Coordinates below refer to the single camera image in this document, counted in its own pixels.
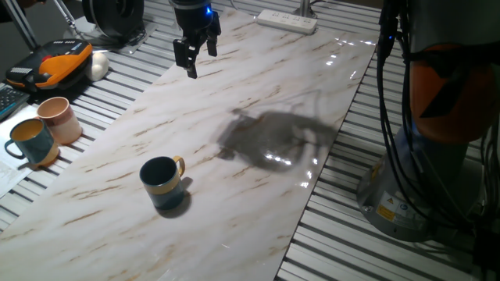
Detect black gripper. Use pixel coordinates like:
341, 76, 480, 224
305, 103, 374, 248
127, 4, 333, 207
170, 0, 222, 80

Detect teal cup yellow band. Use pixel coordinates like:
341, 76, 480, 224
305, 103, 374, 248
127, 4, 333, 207
139, 155, 186, 211

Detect pink ceramic cup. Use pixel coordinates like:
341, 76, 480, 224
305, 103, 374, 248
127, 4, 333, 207
37, 96, 83, 145

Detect white power strip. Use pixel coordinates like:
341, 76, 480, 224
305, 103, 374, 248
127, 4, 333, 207
256, 9, 318, 36

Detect white egg-shaped object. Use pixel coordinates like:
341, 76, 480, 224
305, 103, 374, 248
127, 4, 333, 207
86, 52, 110, 82

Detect thin metal rod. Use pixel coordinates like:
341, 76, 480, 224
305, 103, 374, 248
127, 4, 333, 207
52, 0, 81, 37

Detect orange black teach pendant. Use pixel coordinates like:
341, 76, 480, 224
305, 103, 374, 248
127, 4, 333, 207
5, 38, 94, 93

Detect aluminium profile beam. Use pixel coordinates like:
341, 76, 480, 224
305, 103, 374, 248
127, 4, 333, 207
3, 0, 40, 50

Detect marble pattern board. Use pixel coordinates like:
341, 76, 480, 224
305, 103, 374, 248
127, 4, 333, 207
0, 7, 378, 281

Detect teal mug yellow interior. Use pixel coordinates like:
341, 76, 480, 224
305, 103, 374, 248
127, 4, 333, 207
4, 118, 60, 167

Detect black computer keyboard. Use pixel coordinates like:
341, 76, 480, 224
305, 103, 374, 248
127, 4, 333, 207
0, 84, 30, 121

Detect white printed paper sheet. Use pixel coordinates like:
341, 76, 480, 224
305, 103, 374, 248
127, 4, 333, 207
0, 103, 40, 198

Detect black round cable reel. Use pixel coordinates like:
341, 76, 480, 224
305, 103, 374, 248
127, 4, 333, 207
81, 0, 145, 39

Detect metal post with base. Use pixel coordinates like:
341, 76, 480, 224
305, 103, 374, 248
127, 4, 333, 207
293, 0, 318, 20

